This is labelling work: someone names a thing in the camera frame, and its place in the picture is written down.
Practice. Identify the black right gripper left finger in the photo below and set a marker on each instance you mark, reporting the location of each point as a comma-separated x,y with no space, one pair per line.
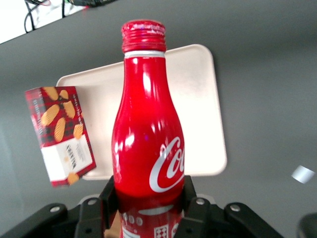
89,218

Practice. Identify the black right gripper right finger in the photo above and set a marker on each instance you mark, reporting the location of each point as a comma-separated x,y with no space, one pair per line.
205,220

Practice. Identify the red coca-cola aluminium bottle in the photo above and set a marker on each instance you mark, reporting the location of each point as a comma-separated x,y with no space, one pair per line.
146,119

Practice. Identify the cream rectangular tray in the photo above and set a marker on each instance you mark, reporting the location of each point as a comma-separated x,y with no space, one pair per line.
198,111

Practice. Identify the red plaid cookie box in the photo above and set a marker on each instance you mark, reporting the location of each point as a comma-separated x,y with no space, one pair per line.
62,138

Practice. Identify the silver tape piece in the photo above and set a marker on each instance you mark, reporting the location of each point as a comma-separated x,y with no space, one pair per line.
303,174

